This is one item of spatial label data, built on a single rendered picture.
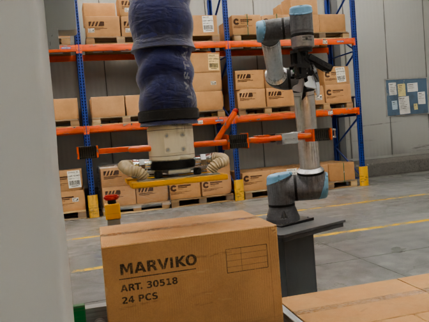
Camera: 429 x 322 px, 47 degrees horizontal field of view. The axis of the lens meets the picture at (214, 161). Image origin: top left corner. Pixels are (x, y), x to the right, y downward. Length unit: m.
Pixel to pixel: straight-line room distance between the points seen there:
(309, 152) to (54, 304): 2.13
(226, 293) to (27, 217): 1.12
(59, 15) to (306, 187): 2.06
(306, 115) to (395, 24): 10.33
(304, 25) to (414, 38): 11.20
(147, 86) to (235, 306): 0.83
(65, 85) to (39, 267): 9.58
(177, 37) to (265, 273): 0.88
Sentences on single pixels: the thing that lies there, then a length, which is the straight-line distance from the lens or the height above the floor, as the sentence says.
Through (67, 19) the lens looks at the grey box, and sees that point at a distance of 0.88.
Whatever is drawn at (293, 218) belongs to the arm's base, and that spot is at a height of 0.78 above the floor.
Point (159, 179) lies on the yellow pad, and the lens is 1.69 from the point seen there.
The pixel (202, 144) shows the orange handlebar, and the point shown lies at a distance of 1.82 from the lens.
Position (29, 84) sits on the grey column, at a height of 1.36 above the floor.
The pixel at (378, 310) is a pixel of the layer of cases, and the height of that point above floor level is 0.54.
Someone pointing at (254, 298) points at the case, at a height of 0.70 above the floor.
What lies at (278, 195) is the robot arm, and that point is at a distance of 2.75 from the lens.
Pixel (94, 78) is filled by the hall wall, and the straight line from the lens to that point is 10.27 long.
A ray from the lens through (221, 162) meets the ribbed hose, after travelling 1.75.
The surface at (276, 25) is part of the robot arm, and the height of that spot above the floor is 1.71.
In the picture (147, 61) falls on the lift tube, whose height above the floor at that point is 1.55.
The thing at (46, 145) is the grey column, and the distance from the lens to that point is 0.70.
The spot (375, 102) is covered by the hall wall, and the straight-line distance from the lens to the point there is 12.31.
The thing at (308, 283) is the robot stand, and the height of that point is 0.40.
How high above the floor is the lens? 1.28
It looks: 3 degrees down
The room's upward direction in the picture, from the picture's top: 4 degrees counter-clockwise
